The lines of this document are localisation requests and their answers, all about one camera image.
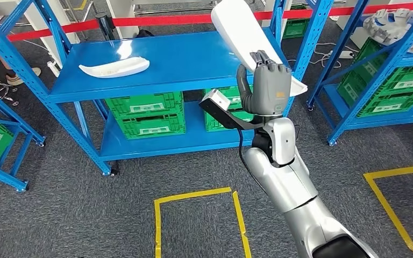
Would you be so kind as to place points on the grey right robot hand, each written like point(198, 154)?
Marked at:
point(270, 89)

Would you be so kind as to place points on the white curved plastic part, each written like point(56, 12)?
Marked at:
point(235, 25)

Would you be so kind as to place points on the silver cast metal part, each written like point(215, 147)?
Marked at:
point(388, 28)

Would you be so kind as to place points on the white part with handwriting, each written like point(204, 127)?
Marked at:
point(117, 67)

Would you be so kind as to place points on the white power strip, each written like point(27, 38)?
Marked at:
point(342, 54)
point(53, 68)

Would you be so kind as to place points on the blue steel shelving rack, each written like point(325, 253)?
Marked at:
point(14, 119)
point(171, 60)
point(370, 93)

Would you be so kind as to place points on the red barrier belt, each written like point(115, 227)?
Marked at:
point(156, 20)

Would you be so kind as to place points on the black bag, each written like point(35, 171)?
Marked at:
point(145, 34)

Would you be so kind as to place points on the white cabinet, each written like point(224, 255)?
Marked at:
point(64, 14)

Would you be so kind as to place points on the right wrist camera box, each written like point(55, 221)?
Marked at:
point(215, 105)

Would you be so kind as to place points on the black barrier post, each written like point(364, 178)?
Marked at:
point(105, 26)

